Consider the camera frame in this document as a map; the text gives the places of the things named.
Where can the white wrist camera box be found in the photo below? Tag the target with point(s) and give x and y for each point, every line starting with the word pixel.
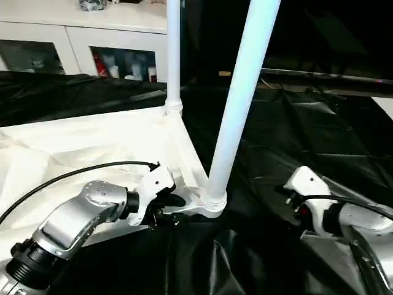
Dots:
pixel 307 184
pixel 153 184

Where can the small white jar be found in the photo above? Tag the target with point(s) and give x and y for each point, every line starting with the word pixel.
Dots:
pixel 135 69
pixel 114 71
pixel 152 74

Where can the white plastic table leg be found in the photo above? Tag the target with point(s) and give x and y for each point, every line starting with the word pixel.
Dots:
pixel 173 55
pixel 239 92

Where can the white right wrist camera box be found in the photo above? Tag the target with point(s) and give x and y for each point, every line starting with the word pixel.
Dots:
pixel 307 184

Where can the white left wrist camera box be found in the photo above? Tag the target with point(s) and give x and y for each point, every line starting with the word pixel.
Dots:
pixel 153 184

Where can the white glass-door cabinet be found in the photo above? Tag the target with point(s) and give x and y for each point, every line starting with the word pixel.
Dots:
pixel 92 30

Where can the red package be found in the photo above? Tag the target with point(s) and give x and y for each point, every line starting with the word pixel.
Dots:
pixel 99 63

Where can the grey ornament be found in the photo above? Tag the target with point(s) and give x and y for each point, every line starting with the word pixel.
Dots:
pixel 90 4

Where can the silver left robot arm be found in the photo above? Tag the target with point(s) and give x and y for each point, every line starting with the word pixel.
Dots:
pixel 76 215

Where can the white plastic table top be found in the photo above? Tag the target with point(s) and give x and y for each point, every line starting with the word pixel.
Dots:
pixel 76 147

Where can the white flat board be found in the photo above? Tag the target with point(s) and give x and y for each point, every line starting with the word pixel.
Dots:
pixel 383 107

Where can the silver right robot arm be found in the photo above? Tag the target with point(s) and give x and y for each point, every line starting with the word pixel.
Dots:
pixel 362 221

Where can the dark metal rod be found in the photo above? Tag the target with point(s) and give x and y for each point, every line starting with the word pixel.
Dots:
pixel 322 77

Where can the black plastic mat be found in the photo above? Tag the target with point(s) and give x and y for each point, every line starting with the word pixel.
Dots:
pixel 291 138

